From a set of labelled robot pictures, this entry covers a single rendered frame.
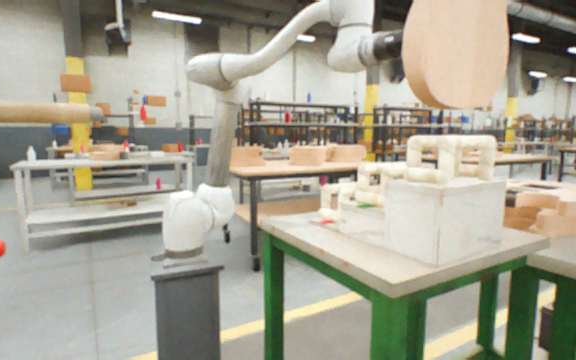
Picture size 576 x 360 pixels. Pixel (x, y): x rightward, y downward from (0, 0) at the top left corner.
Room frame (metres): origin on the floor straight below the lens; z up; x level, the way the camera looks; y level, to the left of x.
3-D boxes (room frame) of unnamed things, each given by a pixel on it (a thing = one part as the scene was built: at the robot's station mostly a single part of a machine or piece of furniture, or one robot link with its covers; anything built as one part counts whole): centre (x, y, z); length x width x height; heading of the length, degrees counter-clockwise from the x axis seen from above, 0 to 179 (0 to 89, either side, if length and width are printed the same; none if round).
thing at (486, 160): (0.85, -0.52, 1.15); 0.03 x 0.03 x 0.09
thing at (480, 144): (0.80, -0.44, 1.20); 0.20 x 0.03 x 0.03; 122
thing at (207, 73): (1.38, 0.26, 1.46); 0.18 x 0.14 x 0.13; 65
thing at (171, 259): (1.38, 0.40, 0.73); 0.22 x 0.18 x 0.06; 112
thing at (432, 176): (0.79, -0.34, 1.12); 0.11 x 0.03 x 0.03; 33
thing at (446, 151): (0.76, -0.37, 1.15); 0.03 x 0.03 x 0.09
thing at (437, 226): (0.84, -0.42, 1.02); 0.27 x 0.15 x 0.17; 123
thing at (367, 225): (0.97, -0.34, 0.98); 0.27 x 0.16 x 0.09; 123
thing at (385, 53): (0.99, -0.33, 1.46); 0.09 x 0.08 x 0.07; 32
